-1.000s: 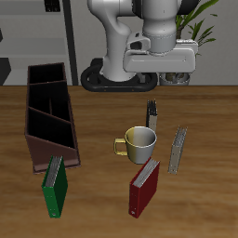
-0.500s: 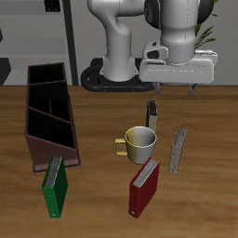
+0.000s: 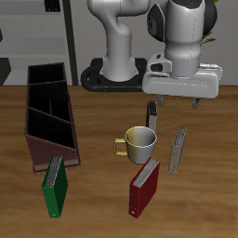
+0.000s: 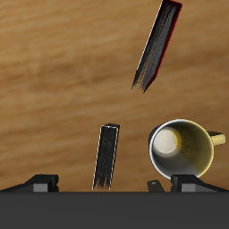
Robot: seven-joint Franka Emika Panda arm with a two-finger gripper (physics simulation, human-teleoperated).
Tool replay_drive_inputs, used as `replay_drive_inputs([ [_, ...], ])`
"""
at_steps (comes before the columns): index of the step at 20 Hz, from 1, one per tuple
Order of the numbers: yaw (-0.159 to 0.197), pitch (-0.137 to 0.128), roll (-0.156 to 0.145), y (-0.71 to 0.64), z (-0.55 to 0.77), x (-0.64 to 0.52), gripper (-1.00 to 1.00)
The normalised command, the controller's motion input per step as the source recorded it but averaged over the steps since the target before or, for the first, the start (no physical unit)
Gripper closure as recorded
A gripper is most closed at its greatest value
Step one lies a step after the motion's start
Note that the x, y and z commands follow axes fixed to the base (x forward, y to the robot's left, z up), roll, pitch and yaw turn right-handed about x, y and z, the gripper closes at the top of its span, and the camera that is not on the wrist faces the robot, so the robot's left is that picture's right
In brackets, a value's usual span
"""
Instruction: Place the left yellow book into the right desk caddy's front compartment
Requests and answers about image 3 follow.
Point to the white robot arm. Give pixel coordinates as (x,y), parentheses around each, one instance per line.
(119,46)

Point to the black box on shelf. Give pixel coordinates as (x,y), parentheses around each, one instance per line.
(52,5)

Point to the green book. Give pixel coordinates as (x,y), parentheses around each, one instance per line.
(57,192)

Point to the red book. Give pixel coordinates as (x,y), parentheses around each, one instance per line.
(144,193)

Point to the yellow and white mug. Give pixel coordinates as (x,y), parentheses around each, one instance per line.
(141,152)

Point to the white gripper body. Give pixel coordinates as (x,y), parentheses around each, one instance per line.
(179,86)

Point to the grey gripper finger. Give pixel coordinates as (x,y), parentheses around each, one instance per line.
(196,103)
(160,99)

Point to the green pot plant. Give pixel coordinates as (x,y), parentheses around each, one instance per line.
(208,40)

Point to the flat black base plate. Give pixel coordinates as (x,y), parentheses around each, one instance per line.
(89,81)

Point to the dark angular block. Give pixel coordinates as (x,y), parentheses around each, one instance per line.
(4,69)

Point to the dark brown desk caddy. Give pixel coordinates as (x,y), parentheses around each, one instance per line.
(49,152)

